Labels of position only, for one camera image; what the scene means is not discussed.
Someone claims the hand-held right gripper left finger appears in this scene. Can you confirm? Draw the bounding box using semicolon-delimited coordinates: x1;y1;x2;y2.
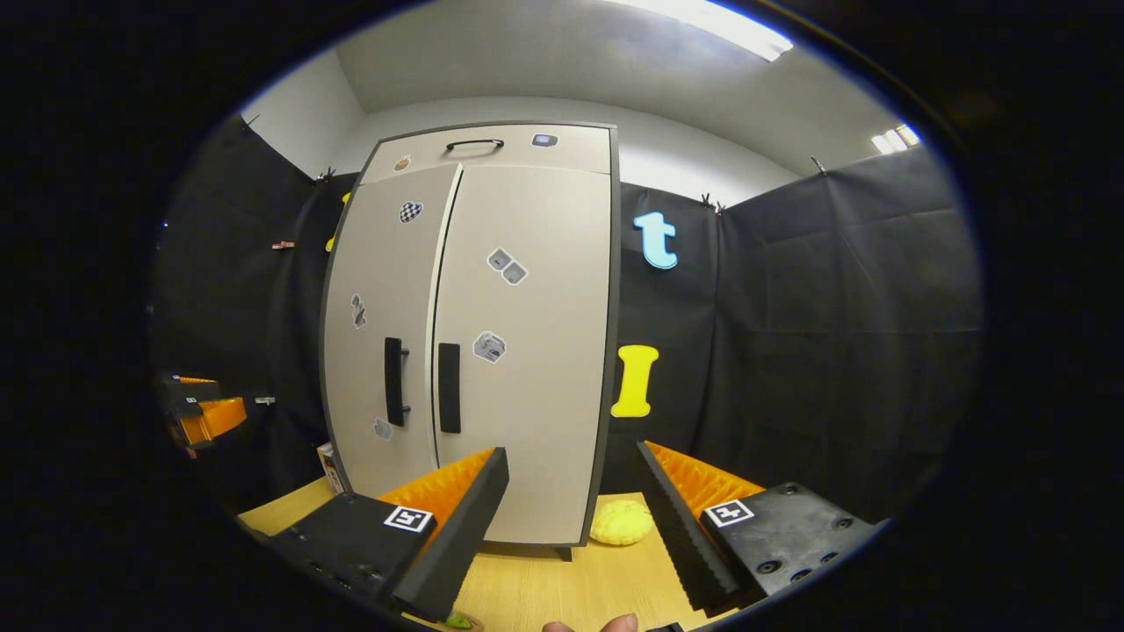
263;446;510;622

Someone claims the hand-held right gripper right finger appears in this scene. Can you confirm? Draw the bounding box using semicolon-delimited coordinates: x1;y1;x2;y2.
634;439;890;620

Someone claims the white cabinet door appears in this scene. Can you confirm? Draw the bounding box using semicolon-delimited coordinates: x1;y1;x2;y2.
322;162;464;499
428;162;614;547

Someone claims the white and grey cabinet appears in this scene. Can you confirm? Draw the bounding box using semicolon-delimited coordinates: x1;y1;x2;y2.
318;120;623;563

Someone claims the white cabinet drawer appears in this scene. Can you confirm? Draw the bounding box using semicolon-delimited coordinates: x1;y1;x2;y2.
360;124;613;185

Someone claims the yellow bumpy object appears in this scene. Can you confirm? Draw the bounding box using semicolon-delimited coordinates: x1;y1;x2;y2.
588;499;656;547

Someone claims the thin paperback book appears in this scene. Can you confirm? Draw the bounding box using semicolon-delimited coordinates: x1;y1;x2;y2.
317;442;346;495

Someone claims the black backdrop cloth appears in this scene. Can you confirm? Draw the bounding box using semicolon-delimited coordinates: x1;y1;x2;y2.
145;114;984;528

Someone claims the small ceiling light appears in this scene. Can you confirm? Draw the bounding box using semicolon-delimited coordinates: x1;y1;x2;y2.
871;123;921;155

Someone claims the long ceiling light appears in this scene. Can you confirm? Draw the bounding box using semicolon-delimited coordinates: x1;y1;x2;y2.
606;0;794;62

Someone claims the black door handle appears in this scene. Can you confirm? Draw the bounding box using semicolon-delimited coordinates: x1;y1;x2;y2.
384;336;411;428
437;342;463;435

